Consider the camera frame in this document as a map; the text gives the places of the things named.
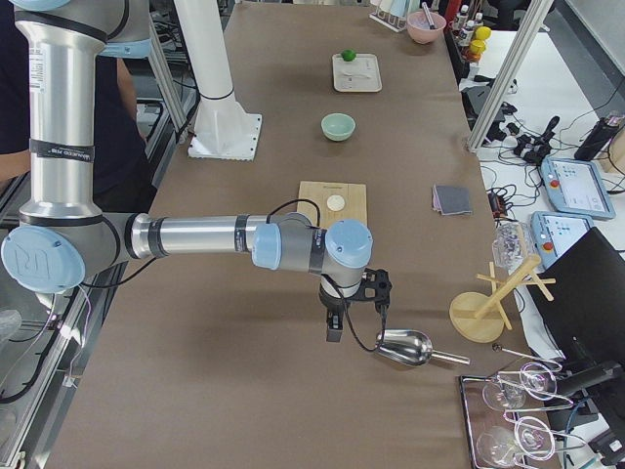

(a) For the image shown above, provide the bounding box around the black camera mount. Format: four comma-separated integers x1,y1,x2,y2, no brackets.
348,268,393,315

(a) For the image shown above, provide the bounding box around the steel scoop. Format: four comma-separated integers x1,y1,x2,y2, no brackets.
376,328,471,366

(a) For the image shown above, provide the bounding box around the black wire glass rack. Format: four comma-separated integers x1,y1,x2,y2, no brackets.
458,360,586,468

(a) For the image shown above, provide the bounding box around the wine glass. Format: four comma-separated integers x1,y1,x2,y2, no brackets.
477,416,556,468
482,362,557,411

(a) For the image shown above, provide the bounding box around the clear plastic bag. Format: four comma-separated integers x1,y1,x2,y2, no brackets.
492,222,536,271

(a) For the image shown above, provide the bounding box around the white steamed bun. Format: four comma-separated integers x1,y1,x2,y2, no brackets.
326,194,346,212

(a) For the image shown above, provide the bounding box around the aluminium frame post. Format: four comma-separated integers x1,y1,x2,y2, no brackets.
467,0,554,152

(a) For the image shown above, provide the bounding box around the wine glass far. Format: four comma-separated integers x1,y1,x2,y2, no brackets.
482,362,557,411

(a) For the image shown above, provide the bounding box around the blue teach pendant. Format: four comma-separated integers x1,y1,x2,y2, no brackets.
530,211,594,269
540,156,616,220

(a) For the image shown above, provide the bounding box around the mint green bowl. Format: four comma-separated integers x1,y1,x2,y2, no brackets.
320,112,356,142

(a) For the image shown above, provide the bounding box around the wine glass near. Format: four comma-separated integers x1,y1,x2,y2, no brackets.
477,416,556,468

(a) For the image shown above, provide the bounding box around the bamboo cutting board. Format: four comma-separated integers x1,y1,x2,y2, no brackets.
298,181,367,229

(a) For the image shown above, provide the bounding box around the white ceramic spoon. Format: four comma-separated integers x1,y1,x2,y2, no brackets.
340,70,373,79

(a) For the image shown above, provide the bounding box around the black monitor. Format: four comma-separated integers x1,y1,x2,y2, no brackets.
528,228,624,364

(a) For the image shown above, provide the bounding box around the pink bowl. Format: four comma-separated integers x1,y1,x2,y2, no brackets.
406,11,447,44

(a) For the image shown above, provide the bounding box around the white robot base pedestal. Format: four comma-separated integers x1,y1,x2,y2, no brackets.
175,0,262,161

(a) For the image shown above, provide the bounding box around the person in dark shirt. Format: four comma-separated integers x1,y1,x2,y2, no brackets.
1,2,156,212

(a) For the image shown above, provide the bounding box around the grey folded cloth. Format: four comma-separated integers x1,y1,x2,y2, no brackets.
432,185,473,216

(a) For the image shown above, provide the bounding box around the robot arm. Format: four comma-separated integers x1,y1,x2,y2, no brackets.
1,1,391,342

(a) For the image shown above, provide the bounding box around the yellow lemon toy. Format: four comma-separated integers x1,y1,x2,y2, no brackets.
472,25,492,41

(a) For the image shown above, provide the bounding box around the blue teach pendant upper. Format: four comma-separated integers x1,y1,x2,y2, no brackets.
540,156,616,220

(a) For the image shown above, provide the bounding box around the blue teach pendant lower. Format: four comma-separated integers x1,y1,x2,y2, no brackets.
530,211,594,269

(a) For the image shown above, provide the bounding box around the wooden cup tree stand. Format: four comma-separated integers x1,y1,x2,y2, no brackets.
449,254,557,343

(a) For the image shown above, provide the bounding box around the green toy apple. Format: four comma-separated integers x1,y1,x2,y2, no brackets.
341,49,356,62

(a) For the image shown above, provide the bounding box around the cream rabbit print tray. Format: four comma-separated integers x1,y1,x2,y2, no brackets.
332,53,382,93

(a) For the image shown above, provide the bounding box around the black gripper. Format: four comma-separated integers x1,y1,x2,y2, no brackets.
318,286,345,343

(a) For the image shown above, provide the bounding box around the white wire cup rack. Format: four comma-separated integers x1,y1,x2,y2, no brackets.
369,0,412,32

